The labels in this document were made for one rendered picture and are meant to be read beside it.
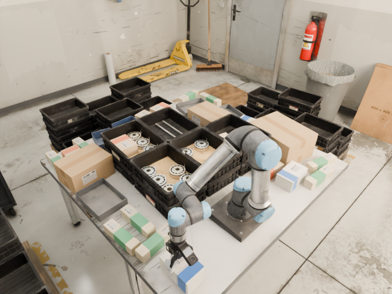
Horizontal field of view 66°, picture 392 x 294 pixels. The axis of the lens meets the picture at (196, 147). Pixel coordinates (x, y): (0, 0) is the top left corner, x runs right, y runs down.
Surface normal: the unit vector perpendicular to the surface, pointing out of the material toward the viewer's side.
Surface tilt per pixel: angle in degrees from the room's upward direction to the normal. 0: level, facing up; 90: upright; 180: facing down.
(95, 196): 0
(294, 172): 0
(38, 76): 90
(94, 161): 0
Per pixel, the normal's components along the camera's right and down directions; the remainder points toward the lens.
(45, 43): 0.69, 0.42
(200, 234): 0.00, -0.81
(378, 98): -0.69, 0.23
